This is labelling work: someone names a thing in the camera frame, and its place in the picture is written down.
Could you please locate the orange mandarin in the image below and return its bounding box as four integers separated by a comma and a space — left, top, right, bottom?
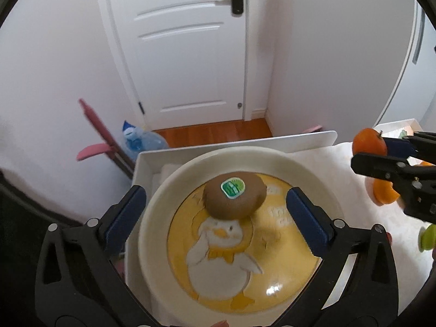
352, 128, 388, 156

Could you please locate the brown kiwi with sticker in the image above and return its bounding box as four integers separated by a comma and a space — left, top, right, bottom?
202, 171, 267, 221

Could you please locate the person's left hand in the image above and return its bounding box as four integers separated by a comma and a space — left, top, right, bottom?
211, 320, 229, 327

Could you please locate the orange behind apple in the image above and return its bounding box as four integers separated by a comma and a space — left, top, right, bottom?
373, 179, 400, 204

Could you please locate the white wardrobe door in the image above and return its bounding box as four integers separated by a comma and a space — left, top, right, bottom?
376, 2, 435, 126

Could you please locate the smaller green apple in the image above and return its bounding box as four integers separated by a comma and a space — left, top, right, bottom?
418, 224, 436, 252

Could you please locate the cream plate with duck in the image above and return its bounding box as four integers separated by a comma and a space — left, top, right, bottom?
138, 146, 343, 326

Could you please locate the white table tray rim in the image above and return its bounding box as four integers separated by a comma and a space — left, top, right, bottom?
124, 118, 423, 289

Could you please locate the blue water bottle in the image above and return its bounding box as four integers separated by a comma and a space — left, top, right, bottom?
122, 120, 169, 162

